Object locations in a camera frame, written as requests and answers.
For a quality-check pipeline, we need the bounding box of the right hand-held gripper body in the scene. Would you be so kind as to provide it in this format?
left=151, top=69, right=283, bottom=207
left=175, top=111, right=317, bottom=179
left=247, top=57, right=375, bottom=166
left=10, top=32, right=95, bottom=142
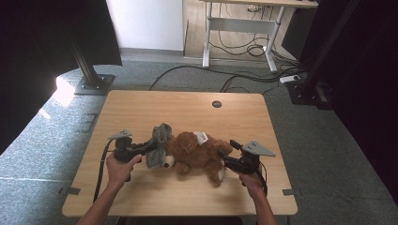
left=224, top=140, right=277, bottom=175

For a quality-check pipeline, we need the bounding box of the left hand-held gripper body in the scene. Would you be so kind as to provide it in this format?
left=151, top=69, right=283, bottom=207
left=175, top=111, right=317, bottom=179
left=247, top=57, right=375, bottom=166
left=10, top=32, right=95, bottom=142
left=108, top=128, right=151, bottom=164

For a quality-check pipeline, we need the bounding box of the grey terry towel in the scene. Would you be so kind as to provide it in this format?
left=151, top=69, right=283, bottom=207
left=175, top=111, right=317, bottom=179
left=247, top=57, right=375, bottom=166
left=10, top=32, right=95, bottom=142
left=145, top=122, right=174, bottom=170

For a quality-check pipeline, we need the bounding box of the brown plush teddy bear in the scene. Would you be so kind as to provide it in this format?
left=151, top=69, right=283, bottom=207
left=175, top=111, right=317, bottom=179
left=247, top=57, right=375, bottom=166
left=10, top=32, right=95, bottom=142
left=162, top=130, right=234, bottom=188

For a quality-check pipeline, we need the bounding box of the person's right hand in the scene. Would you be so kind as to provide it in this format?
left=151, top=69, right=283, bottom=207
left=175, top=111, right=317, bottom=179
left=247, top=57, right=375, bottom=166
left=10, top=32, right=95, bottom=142
left=238, top=171, right=268, bottom=197

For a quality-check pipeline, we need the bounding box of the person's left hand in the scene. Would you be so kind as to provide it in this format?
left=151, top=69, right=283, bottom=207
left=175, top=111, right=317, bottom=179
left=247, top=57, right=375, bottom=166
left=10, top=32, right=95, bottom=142
left=105, top=153, right=144, bottom=188

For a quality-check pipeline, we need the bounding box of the grey tape strip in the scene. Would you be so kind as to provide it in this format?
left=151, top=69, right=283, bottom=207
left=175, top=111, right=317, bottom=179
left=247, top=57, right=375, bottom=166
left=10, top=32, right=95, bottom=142
left=58, top=187, right=82, bottom=197
left=282, top=187, right=303, bottom=197

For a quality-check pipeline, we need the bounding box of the black metal stand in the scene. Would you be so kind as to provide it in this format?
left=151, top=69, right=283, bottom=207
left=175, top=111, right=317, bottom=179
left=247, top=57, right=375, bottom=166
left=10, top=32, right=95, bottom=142
left=66, top=29, right=116, bottom=97
left=285, top=0, right=360, bottom=111

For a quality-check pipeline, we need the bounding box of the white power strip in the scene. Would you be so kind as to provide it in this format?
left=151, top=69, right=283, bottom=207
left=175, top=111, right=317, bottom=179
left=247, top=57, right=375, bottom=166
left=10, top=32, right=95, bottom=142
left=279, top=74, right=301, bottom=84

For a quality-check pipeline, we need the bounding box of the black curtain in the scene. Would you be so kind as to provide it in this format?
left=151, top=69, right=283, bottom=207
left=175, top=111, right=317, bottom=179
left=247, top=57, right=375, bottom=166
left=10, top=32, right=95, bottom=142
left=298, top=0, right=398, bottom=205
left=0, top=0, right=124, bottom=156

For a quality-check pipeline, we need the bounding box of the right hand-held gripper black cable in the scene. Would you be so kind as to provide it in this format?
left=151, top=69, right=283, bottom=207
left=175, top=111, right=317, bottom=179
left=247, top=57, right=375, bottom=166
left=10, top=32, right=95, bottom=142
left=256, top=161, right=269, bottom=197

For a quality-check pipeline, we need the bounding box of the hand-held gripper black cable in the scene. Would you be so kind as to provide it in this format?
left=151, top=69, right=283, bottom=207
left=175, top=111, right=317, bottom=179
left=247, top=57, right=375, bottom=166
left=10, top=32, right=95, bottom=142
left=92, top=140, right=115, bottom=203
left=256, top=161, right=269, bottom=197

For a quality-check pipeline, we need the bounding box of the left hand-held gripper black cable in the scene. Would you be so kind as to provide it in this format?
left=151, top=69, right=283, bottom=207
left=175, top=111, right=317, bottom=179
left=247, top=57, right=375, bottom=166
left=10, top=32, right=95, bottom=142
left=92, top=140, right=115, bottom=203

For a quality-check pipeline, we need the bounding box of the long black floor cable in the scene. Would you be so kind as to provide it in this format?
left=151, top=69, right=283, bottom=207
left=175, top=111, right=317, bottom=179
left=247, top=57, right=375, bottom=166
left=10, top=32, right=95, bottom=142
left=147, top=65, right=284, bottom=92

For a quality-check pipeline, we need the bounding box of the bundle of black cables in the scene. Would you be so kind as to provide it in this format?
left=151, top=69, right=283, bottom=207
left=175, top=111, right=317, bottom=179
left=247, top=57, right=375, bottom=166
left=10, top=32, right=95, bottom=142
left=208, top=29, right=274, bottom=58

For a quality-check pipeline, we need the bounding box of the white desk frame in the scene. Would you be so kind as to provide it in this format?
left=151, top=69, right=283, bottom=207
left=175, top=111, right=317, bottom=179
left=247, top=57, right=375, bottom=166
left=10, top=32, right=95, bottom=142
left=200, top=0, right=319, bottom=74

